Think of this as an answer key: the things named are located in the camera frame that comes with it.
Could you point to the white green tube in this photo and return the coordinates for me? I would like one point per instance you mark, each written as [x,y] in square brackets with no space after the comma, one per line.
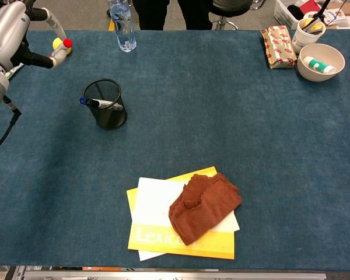
[319,65]

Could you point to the white paper cup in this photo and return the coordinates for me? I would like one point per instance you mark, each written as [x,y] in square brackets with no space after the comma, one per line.
[301,41]

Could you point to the black stand rod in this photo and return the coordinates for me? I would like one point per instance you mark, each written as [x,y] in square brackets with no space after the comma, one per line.
[323,8]

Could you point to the printed magazine stack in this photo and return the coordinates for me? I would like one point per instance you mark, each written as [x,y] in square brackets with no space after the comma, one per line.
[0,273]

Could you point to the clear plastic water bottle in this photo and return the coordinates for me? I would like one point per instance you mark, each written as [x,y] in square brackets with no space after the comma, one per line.
[125,32]

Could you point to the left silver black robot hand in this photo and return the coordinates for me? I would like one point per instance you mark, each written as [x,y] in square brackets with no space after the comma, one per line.
[6,32]

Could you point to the blue felt table mat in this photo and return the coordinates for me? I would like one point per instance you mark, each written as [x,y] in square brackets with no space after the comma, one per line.
[192,116]

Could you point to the red capped whiteboard marker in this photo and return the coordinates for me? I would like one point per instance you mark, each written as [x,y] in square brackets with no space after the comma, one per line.
[67,43]

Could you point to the yellow ball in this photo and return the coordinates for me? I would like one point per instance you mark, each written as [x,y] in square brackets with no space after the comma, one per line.
[57,43]

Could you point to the white paper sheet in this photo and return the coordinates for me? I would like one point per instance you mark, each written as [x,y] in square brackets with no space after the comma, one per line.
[154,204]

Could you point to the white plastic basket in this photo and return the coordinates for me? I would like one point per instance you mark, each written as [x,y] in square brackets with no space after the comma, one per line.
[283,14]

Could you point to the blue capped marker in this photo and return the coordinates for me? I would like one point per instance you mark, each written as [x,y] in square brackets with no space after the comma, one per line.
[82,101]

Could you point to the yellow Lexicon book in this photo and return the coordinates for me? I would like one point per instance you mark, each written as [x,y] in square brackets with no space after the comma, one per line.
[216,245]

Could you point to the person in black trousers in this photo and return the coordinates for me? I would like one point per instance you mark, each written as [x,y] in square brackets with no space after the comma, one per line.
[154,14]

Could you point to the beige bowl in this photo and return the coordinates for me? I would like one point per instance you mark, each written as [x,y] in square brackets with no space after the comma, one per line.
[312,75]

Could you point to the black capped marker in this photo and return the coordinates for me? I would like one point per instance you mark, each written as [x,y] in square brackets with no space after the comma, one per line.
[101,103]

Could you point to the black pen cup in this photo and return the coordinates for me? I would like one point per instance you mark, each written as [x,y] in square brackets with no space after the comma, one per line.
[111,120]

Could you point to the yellow object in cup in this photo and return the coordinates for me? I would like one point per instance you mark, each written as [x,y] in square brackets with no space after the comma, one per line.
[307,22]

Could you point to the brown folded cloth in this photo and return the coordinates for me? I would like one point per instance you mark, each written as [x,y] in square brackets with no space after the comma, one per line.
[205,207]

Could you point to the beige red patterned snack pack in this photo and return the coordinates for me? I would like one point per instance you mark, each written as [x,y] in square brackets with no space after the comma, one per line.
[279,48]

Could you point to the aluminium profile rail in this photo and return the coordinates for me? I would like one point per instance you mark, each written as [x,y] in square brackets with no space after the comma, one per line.
[175,275]

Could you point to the black round stool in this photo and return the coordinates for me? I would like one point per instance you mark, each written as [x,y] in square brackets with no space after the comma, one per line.
[230,7]

